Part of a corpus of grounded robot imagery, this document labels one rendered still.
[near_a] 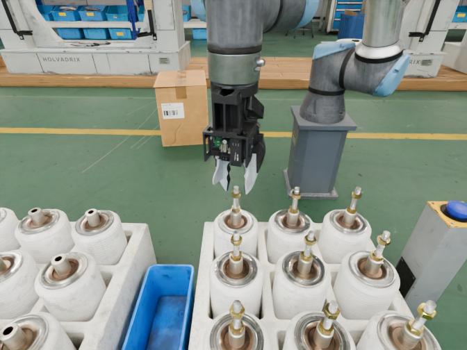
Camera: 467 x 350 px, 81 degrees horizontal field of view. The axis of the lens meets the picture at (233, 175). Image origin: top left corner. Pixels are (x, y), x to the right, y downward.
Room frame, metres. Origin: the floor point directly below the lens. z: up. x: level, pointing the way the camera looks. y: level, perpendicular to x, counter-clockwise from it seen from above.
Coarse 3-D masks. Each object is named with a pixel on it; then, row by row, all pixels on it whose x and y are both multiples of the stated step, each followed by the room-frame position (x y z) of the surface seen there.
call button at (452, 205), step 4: (448, 204) 0.39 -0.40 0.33; (452, 204) 0.39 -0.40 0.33; (456, 204) 0.39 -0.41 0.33; (460, 204) 0.39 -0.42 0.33; (464, 204) 0.39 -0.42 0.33; (448, 208) 0.38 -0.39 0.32; (452, 208) 0.38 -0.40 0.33; (456, 208) 0.38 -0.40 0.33; (460, 208) 0.38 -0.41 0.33; (464, 208) 0.38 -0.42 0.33; (452, 212) 0.37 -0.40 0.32; (456, 212) 0.37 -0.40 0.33; (460, 212) 0.37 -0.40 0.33; (464, 212) 0.37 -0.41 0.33; (456, 216) 0.37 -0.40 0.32; (460, 216) 0.37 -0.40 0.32; (464, 216) 0.36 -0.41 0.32
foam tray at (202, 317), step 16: (208, 224) 0.49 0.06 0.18; (320, 224) 0.50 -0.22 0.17; (208, 240) 0.44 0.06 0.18; (368, 240) 0.44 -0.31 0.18; (208, 256) 0.39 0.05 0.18; (256, 256) 0.43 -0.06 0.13; (320, 256) 0.39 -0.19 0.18; (208, 272) 0.35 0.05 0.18; (272, 272) 0.36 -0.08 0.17; (336, 272) 0.36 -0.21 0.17; (208, 288) 0.32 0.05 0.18; (272, 288) 0.36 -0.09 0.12; (208, 304) 0.29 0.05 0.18; (272, 304) 0.29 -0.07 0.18; (400, 304) 0.29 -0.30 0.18; (192, 320) 0.26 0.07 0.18; (208, 320) 0.26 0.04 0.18; (272, 320) 0.26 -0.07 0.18; (288, 320) 0.26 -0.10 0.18; (352, 320) 0.26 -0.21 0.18; (368, 320) 0.26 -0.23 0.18; (192, 336) 0.23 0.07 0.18; (272, 336) 0.23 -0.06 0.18; (352, 336) 0.24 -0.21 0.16
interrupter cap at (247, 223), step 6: (228, 210) 0.46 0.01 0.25; (222, 216) 0.44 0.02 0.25; (228, 216) 0.44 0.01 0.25; (246, 216) 0.44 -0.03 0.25; (222, 222) 0.42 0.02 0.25; (228, 222) 0.42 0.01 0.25; (246, 222) 0.42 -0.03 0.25; (252, 222) 0.42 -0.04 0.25; (222, 228) 0.40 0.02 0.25; (228, 228) 0.40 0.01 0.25; (234, 228) 0.40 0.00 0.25; (240, 228) 0.40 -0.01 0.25; (246, 228) 0.40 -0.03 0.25; (240, 234) 0.39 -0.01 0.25
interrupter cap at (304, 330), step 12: (312, 312) 0.23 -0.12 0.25; (300, 324) 0.21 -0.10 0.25; (312, 324) 0.21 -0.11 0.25; (336, 324) 0.21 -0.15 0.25; (300, 336) 0.19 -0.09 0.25; (312, 336) 0.20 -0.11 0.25; (336, 336) 0.19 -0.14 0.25; (300, 348) 0.18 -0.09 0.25; (312, 348) 0.18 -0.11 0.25; (336, 348) 0.18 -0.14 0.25; (348, 348) 0.18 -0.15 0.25
